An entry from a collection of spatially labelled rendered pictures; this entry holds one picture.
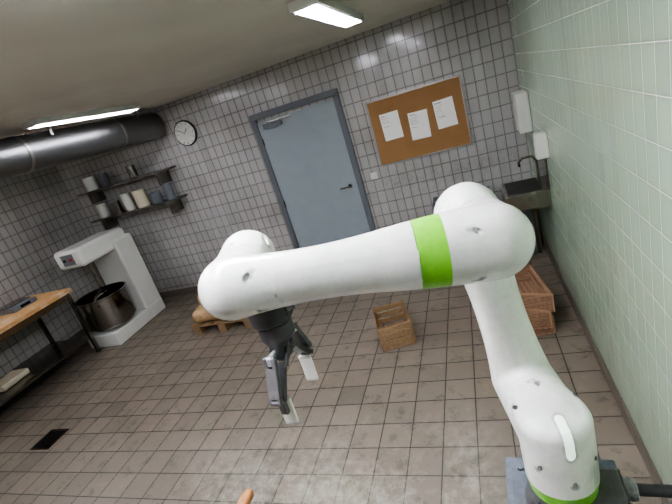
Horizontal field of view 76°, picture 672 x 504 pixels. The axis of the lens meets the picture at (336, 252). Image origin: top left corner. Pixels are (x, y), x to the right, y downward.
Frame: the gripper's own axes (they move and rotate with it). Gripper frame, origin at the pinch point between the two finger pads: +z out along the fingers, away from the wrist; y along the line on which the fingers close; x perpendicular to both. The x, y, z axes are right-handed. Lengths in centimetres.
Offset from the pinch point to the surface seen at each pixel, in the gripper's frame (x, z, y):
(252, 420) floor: 149, 153, 149
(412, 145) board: 24, 22, 422
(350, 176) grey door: 103, 40, 420
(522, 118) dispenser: -85, 12, 367
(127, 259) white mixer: 416, 71, 356
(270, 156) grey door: 196, -6, 420
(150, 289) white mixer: 416, 124, 368
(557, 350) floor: -75, 150, 208
